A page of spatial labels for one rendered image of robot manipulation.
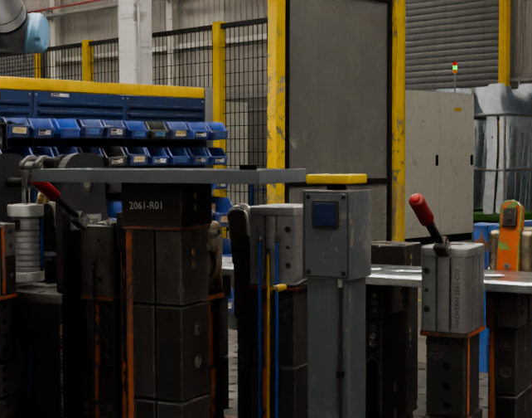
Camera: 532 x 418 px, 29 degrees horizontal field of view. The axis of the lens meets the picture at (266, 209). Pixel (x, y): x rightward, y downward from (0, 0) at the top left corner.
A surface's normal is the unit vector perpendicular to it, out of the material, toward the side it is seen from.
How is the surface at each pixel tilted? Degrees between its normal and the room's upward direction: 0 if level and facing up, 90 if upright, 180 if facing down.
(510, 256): 78
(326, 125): 91
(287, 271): 90
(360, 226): 90
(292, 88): 91
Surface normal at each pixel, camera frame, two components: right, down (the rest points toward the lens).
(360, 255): 0.88, 0.02
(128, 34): -0.71, 0.04
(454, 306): -0.47, 0.05
